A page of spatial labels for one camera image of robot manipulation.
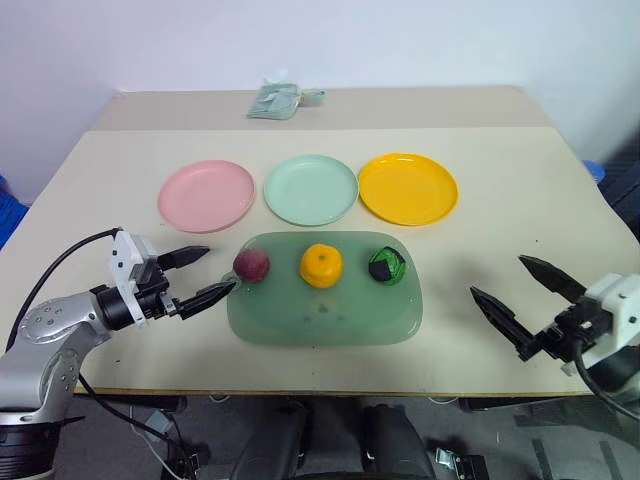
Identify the small dark rounded shape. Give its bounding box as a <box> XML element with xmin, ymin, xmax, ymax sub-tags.
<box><xmin>359</xmin><ymin>400</ymin><xmax>437</xmax><ymax>480</ymax></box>

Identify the dark red plum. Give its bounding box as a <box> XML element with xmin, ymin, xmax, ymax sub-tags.
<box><xmin>233</xmin><ymin>248</ymin><xmax>273</xmax><ymax>285</ymax></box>

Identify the black floor cable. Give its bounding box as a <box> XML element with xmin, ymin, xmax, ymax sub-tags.
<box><xmin>77</xmin><ymin>372</ymin><xmax>204</xmax><ymax>459</ymax></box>

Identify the pale green plastic pack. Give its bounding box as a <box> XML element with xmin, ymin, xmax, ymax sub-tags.
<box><xmin>245</xmin><ymin>83</ymin><xmax>302</xmax><ymax>122</ymax></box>

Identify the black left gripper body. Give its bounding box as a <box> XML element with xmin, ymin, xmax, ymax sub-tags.
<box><xmin>133</xmin><ymin>253</ymin><xmax>182</xmax><ymax>322</ymax></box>

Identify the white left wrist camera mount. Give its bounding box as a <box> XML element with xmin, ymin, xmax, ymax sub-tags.
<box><xmin>107</xmin><ymin>230</ymin><xmax>162</xmax><ymax>329</ymax></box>

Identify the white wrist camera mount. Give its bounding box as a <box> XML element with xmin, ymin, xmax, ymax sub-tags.
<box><xmin>107</xmin><ymin>230</ymin><xmax>162</xmax><ymax>329</ymax></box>
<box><xmin>579</xmin><ymin>272</ymin><xmax>640</xmax><ymax>372</ymax></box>

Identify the translucent green rectangular tray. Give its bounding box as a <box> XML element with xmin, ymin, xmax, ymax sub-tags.
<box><xmin>221</xmin><ymin>230</ymin><xmax>424</xmax><ymax>347</ymax></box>

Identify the grey power adapter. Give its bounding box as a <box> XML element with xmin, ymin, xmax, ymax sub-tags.
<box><xmin>148</xmin><ymin>407</ymin><xmax>175</xmax><ymax>435</ymax></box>

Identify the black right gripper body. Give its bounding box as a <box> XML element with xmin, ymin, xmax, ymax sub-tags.
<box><xmin>518</xmin><ymin>298</ymin><xmax>612</xmax><ymax>364</ymax></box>

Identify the mint green round plate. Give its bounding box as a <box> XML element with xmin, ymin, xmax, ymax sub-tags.
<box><xmin>263</xmin><ymin>153</ymin><xmax>361</xmax><ymax>227</ymax></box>

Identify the pink round plate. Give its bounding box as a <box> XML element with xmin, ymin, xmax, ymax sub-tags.
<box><xmin>157</xmin><ymin>159</ymin><xmax>257</xmax><ymax>235</ymax></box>

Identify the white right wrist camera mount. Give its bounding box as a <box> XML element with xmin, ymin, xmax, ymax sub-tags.
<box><xmin>579</xmin><ymin>272</ymin><xmax>640</xmax><ymax>372</ymax></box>

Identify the large dark rounded shape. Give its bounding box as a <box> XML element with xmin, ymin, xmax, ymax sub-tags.
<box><xmin>233</xmin><ymin>398</ymin><xmax>362</xmax><ymax>480</ymax></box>

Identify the dark office chair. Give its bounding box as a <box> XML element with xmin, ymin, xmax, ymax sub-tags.
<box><xmin>596</xmin><ymin>143</ymin><xmax>640</xmax><ymax>232</ymax></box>

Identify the orange mandarin fruit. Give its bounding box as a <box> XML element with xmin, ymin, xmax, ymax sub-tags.
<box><xmin>298</xmin><ymin>243</ymin><xmax>345</xmax><ymax>290</ymax></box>

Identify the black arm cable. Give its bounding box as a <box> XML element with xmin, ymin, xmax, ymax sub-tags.
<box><xmin>573</xmin><ymin>324</ymin><xmax>640</xmax><ymax>422</ymax></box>
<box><xmin>3</xmin><ymin>226</ymin><xmax>124</xmax><ymax>354</ymax></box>

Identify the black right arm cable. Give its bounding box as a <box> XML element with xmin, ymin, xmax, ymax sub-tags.
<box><xmin>573</xmin><ymin>324</ymin><xmax>640</xmax><ymax>422</ymax></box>

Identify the yellow round plate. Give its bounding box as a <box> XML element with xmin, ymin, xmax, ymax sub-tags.
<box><xmin>357</xmin><ymin>152</ymin><xmax>460</xmax><ymax>228</ymax></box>

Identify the green and black ball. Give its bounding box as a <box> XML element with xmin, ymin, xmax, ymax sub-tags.
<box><xmin>368</xmin><ymin>245</ymin><xmax>409</xmax><ymax>287</ymax></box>

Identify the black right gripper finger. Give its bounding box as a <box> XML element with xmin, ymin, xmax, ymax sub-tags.
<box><xmin>469</xmin><ymin>285</ymin><xmax>535</xmax><ymax>359</ymax></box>
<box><xmin>517</xmin><ymin>254</ymin><xmax>589</xmax><ymax>306</ymax></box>

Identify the silver metal latch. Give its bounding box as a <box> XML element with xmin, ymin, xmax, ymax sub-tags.
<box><xmin>433</xmin><ymin>446</ymin><xmax>467</xmax><ymax>472</ymax></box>

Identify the blue fabric object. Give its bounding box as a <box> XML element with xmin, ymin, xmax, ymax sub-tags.
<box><xmin>0</xmin><ymin>172</ymin><xmax>32</xmax><ymax>251</ymax></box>

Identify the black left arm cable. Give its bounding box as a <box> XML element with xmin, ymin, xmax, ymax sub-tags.
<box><xmin>3</xmin><ymin>226</ymin><xmax>124</xmax><ymax>354</ymax></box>

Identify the small blue object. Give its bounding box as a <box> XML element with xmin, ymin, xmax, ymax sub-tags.
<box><xmin>582</xmin><ymin>159</ymin><xmax>609</xmax><ymax>186</ymax></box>

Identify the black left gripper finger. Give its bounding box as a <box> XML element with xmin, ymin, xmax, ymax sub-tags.
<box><xmin>176</xmin><ymin>278</ymin><xmax>238</xmax><ymax>322</ymax></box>
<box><xmin>156</xmin><ymin>244</ymin><xmax>212</xmax><ymax>272</ymax></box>

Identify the small pale green scoop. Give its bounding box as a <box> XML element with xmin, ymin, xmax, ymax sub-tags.
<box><xmin>298</xmin><ymin>88</ymin><xmax>329</xmax><ymax>108</ymax></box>

